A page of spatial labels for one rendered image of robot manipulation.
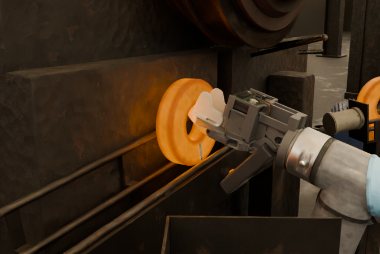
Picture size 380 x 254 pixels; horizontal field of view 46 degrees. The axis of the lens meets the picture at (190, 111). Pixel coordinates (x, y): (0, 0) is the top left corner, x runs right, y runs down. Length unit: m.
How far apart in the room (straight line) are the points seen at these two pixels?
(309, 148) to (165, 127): 0.23
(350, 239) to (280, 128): 0.18
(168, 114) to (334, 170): 0.27
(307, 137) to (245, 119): 0.10
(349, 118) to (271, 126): 0.55
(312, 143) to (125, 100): 0.30
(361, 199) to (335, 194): 0.03
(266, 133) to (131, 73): 0.24
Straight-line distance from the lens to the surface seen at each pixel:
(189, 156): 0.77
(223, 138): 0.70
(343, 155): 0.65
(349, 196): 0.65
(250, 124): 0.68
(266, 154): 0.69
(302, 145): 0.66
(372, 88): 1.26
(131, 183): 0.75
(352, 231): 0.67
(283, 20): 0.94
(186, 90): 0.75
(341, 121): 1.20
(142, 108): 0.77
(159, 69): 0.79
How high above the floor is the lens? 0.96
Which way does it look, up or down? 13 degrees down
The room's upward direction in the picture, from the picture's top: straight up
